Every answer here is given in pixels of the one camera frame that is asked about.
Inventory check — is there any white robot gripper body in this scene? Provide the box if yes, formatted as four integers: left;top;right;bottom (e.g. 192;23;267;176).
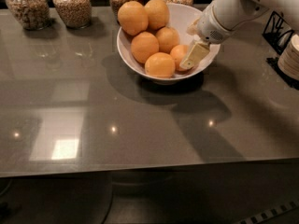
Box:
196;4;233;44

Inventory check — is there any stack of white coasters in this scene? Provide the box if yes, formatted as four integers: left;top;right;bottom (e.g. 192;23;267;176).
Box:
278;35;299;81

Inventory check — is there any black wire coaster holder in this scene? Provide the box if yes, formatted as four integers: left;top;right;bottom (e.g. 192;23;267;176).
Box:
262;11;299;90

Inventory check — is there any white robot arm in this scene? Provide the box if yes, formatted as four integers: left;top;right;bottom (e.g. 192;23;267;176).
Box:
179;0;299;69

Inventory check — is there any orange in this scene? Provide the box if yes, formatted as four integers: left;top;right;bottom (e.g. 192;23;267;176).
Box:
155;27;179;53
145;0;170;30
118;1;149;35
131;32;159;63
145;52;176;78
170;45;188;72

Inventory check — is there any white ceramic bowl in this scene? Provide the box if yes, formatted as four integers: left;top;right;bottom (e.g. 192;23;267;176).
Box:
117;4;221;85

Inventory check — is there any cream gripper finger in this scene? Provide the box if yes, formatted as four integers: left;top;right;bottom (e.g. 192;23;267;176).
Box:
186;19;199;35
179;40;210;70

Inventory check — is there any glass jar of cereal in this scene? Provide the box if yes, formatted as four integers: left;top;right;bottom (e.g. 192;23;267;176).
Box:
5;0;50;31

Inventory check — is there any glass jar of grains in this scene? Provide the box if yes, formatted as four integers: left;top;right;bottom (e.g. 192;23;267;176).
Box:
52;0;92;29

